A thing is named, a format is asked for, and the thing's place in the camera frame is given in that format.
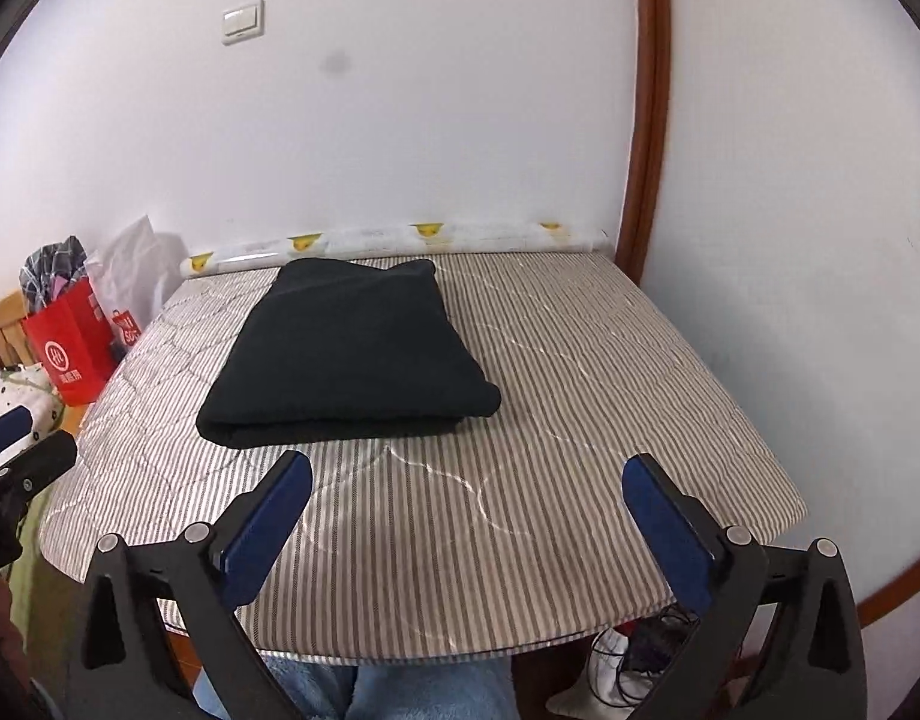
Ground black sweatshirt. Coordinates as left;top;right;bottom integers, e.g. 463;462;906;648
197;259;503;449

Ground wooden headboard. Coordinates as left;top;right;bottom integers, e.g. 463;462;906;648
0;291;39;369

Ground red paper shopping bag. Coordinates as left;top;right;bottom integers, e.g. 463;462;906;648
23;278;117;406

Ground green bed sheet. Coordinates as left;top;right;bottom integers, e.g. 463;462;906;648
8;491;81;704

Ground plaid grey cloth in bag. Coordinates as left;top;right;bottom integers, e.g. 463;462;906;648
19;236;88;316

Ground white Uniqlo plastic bag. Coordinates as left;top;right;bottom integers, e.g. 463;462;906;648
86;216;182;349

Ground striped quilted mattress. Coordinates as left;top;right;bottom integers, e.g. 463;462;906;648
39;252;807;663

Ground blue jeans legs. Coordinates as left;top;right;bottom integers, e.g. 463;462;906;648
193;650;522;720

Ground rolled duck pattern mat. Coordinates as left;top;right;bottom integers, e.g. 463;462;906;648
181;221;610;280

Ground cables and shoes under bed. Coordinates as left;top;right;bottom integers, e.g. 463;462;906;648
545;601;754;720

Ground brown wooden door frame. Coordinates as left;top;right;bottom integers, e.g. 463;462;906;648
615;0;672;283

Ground white wall light switch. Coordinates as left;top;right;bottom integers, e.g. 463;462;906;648
221;0;265;46

